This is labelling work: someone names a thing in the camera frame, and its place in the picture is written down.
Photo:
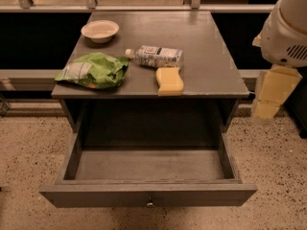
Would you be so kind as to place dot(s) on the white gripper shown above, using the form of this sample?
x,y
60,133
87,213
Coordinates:
x,y
283,40

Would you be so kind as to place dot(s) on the yellow sponge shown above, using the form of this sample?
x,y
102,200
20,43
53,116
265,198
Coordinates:
x,y
169,82

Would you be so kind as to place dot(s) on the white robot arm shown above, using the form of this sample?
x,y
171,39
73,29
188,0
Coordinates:
x,y
295,12

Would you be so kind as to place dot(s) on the metal drawer knob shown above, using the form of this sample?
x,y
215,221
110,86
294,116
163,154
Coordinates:
x,y
150,204

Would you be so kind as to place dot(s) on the open grey top drawer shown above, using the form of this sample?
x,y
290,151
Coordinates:
x,y
187,167

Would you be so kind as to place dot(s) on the grey wooden cabinet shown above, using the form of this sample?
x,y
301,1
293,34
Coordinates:
x,y
212,84

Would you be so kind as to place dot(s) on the clear plastic water bottle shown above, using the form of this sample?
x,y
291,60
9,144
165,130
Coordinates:
x,y
156,57

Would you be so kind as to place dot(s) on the green chip bag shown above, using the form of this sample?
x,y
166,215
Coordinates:
x,y
95,71

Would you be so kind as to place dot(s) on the white ceramic bowl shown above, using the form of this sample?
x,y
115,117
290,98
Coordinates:
x,y
100,31

